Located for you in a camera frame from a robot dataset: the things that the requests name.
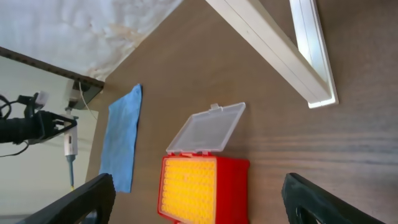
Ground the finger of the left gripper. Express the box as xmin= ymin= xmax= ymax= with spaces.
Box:
xmin=46 ymin=113 xmax=78 ymax=141

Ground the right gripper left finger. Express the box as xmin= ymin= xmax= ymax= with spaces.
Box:
xmin=17 ymin=173 xmax=116 ymax=224

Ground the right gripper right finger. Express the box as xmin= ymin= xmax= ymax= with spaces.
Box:
xmin=281 ymin=172 xmax=386 ymax=224

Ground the white pipette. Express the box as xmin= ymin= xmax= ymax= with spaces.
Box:
xmin=63 ymin=107 xmax=78 ymax=190

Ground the blue cloth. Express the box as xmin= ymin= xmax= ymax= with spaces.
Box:
xmin=98 ymin=83 xmax=144 ymax=194

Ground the red and yellow tip box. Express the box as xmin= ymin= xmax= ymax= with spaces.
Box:
xmin=157 ymin=102 xmax=251 ymax=224

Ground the white and blue stand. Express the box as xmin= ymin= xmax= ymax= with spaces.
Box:
xmin=205 ymin=0 xmax=340 ymax=110

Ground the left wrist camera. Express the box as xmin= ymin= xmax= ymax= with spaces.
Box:
xmin=34 ymin=91 xmax=50 ymax=106

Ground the black cable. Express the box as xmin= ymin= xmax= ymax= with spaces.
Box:
xmin=0 ymin=94 xmax=30 ymax=158

